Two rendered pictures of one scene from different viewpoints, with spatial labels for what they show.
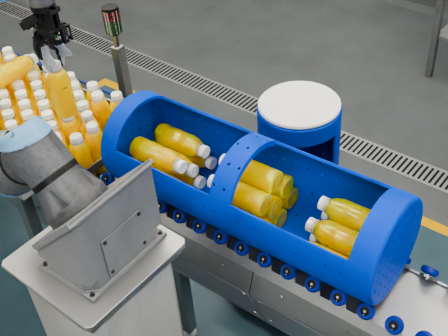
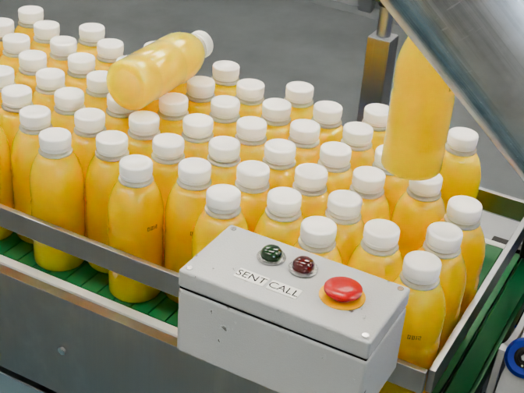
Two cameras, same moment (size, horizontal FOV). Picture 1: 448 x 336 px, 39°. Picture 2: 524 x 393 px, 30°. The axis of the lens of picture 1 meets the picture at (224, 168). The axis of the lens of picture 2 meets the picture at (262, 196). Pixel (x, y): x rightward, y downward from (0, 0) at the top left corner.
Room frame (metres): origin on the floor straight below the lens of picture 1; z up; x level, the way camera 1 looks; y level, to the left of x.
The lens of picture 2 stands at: (0.78, 0.87, 1.64)
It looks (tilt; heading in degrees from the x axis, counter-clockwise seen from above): 31 degrees down; 346
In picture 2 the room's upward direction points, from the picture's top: 5 degrees clockwise
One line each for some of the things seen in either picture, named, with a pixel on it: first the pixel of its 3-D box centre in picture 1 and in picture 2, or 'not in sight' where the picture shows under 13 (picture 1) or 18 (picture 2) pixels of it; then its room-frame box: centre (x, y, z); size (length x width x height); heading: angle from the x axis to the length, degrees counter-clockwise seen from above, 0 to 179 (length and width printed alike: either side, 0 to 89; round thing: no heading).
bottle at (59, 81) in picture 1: (61, 91); (422, 99); (1.67, 0.48, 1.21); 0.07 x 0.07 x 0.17
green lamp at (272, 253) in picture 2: not in sight; (271, 253); (1.55, 0.66, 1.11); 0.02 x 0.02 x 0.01
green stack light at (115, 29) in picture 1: (113, 25); not in sight; (2.13, 0.36, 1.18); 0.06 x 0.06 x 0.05
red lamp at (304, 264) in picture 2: not in sight; (303, 264); (1.53, 0.63, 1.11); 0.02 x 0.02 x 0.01
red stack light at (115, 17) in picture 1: (111, 14); not in sight; (2.13, 0.36, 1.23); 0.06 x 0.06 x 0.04
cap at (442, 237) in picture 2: (76, 137); (444, 237); (1.61, 0.45, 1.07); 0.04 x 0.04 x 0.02
